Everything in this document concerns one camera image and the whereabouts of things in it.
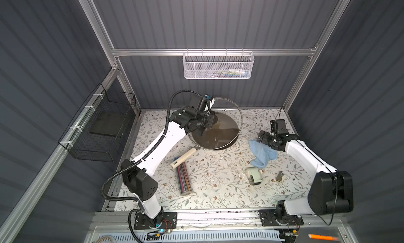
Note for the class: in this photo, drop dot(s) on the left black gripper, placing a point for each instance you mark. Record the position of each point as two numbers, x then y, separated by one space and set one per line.
210 119

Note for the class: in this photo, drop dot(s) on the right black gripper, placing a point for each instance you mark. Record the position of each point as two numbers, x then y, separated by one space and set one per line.
263 139

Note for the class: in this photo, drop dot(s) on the light blue cloth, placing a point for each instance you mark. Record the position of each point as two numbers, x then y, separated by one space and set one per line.
263 154

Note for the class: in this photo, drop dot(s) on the glass pot lid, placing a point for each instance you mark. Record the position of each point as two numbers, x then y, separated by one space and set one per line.
226 131

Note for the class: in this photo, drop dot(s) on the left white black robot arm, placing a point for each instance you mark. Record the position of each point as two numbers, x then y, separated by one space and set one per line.
137 174

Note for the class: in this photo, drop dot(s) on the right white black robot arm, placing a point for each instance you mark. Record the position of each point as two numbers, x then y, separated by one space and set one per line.
331 190

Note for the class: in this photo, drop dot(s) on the pale green pencil sharpener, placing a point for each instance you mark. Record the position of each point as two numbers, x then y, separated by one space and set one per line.
254 175

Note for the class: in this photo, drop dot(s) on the clear tube of coloured pencils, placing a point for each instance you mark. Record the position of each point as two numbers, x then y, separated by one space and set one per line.
183 180

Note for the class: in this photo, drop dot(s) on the pens in white basket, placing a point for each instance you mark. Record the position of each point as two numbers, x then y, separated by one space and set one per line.
232 73

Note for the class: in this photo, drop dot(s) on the orange marker pen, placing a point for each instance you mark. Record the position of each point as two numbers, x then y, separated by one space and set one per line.
322 237

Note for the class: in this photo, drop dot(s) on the brown frying pan cream handle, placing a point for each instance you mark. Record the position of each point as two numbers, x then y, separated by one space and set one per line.
186 156

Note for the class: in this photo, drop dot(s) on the white wire mesh basket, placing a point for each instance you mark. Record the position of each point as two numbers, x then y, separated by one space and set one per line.
199 65

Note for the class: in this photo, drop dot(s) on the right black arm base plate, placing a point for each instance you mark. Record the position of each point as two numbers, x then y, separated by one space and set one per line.
273 217

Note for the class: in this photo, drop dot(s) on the black wire basket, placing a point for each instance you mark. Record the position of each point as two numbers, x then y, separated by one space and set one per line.
103 130

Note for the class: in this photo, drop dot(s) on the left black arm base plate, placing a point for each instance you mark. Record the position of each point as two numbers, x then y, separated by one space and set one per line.
166 220

